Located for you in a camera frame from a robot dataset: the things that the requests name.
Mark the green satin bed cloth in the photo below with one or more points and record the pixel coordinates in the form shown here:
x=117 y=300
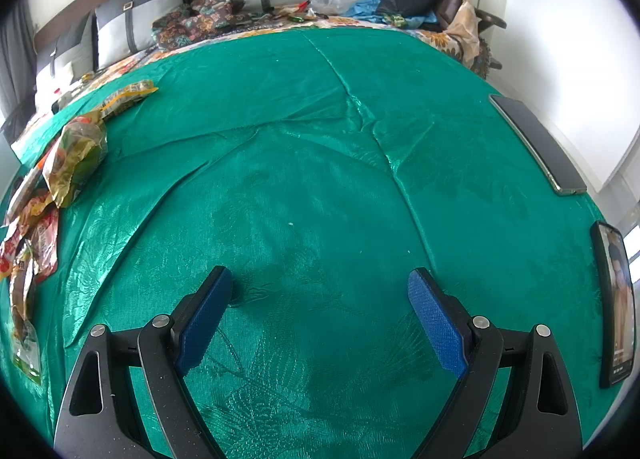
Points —
x=320 y=164

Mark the yellow green snack packet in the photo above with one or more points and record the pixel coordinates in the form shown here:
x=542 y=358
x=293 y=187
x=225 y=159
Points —
x=127 y=96

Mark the grey curtain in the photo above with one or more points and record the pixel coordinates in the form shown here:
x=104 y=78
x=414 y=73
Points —
x=15 y=59

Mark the patterned cushion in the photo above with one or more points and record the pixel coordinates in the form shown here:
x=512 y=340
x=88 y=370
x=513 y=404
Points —
x=210 y=14

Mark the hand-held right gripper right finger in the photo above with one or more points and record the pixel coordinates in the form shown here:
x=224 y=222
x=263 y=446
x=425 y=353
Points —
x=435 y=324

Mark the scattered small wrappers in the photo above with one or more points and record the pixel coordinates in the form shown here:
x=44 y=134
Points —
x=295 y=11

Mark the blue cloth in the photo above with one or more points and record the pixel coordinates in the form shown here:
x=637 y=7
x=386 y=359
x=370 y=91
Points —
x=367 y=6

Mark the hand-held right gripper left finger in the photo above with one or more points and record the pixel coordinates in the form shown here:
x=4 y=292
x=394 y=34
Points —
x=205 y=319

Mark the pile of assorted snack bags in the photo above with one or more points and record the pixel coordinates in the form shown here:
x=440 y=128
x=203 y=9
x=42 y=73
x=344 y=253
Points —
x=70 y=164

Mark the beige printed cloth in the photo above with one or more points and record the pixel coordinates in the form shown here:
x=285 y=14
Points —
x=457 y=14

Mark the black smartphone with lit screen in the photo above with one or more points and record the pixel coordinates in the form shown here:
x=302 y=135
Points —
x=612 y=309

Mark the black smartphone with silver edge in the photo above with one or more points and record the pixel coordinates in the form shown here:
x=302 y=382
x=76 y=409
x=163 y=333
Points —
x=537 y=144

